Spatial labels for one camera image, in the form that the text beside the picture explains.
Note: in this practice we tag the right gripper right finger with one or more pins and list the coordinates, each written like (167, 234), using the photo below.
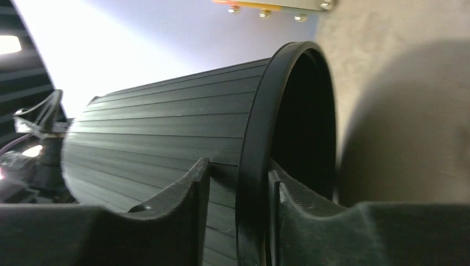
(308, 229)

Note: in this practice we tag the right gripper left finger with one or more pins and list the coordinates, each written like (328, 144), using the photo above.
(168, 229)

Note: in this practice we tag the black ribbed bucket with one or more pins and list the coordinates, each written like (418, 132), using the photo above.
(127, 146)

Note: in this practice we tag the beige drum orange yellow face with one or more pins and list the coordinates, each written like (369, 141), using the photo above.
(300, 10)

